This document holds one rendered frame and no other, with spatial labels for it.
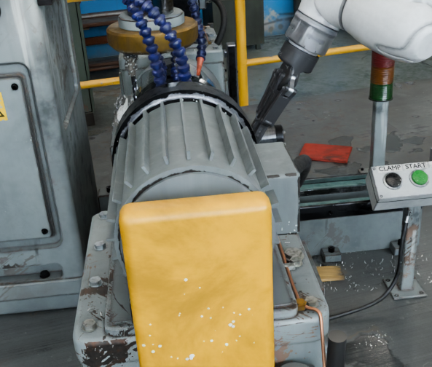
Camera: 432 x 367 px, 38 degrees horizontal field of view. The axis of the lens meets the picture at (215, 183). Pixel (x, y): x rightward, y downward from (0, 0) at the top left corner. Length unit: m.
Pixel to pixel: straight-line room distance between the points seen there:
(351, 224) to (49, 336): 0.68
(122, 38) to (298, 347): 0.71
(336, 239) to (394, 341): 0.31
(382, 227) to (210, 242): 0.96
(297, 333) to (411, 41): 0.56
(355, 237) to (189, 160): 0.90
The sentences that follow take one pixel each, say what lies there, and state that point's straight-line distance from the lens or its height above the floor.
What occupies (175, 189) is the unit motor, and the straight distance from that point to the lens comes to 0.59.
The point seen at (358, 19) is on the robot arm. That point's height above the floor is 1.36.
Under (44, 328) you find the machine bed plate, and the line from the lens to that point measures 1.33.
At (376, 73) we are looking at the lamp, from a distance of 1.70.
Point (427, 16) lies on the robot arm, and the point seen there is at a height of 1.37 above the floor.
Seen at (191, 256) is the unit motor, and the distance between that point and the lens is 0.54.
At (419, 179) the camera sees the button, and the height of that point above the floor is 1.07.
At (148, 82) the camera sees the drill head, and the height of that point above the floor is 1.15.
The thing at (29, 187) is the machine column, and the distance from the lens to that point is 1.22.
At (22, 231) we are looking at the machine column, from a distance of 1.27.
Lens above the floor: 1.60
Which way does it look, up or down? 27 degrees down
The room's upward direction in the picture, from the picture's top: 4 degrees counter-clockwise
